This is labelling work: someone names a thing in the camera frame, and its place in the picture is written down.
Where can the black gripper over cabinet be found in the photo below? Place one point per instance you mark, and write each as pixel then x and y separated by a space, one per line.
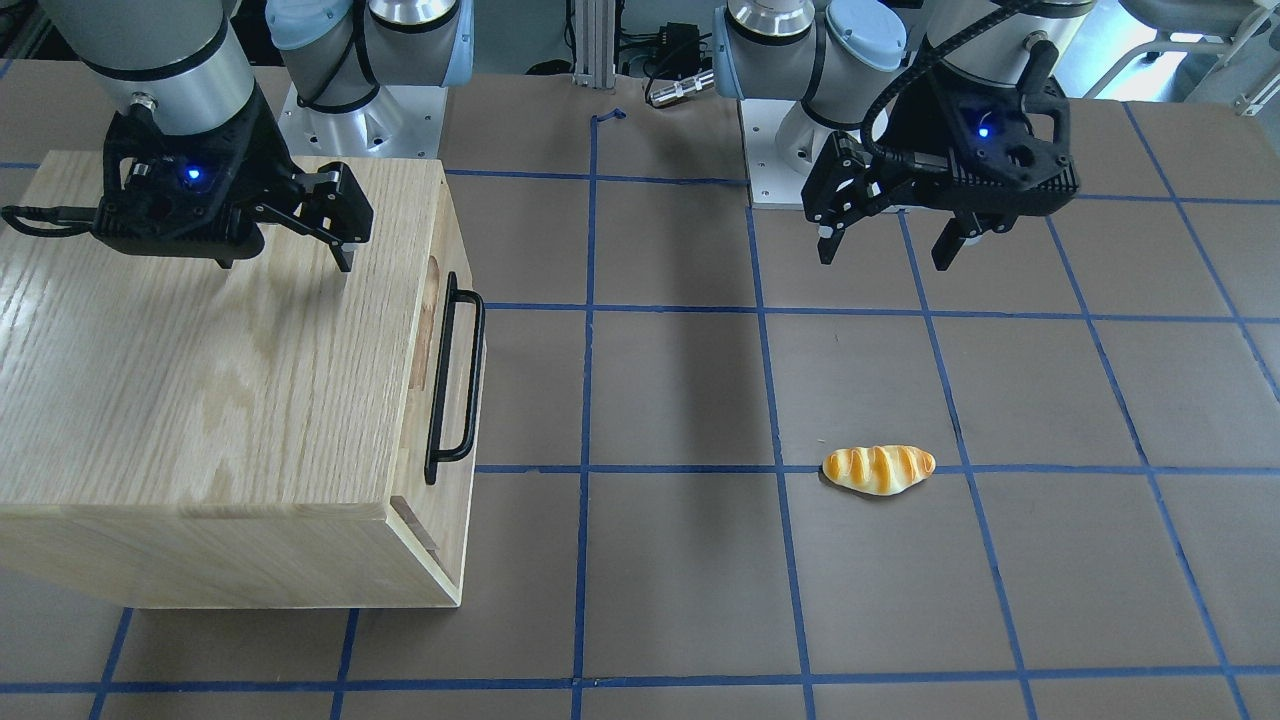
pixel 262 152

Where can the black gripper near bread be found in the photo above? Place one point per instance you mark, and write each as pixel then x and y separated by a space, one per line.
pixel 908 128

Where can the wooden drawer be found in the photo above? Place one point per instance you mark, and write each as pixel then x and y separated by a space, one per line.
pixel 432 493

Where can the silver robot arm over cabinet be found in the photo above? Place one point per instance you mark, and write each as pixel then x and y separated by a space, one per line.
pixel 183 62

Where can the silver robot arm near bread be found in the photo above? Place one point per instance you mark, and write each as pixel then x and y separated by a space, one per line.
pixel 844 63

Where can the light wooden drawer cabinet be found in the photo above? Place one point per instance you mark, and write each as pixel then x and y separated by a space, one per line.
pixel 180 436

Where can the silver cylindrical connector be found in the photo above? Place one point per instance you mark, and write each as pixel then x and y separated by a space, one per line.
pixel 680 91

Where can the toy bread roll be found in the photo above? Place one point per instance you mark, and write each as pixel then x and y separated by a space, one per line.
pixel 882 470

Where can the black power adapter box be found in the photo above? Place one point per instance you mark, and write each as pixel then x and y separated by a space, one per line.
pixel 678 50

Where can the aluminium frame post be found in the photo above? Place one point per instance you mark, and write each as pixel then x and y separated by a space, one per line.
pixel 594 26

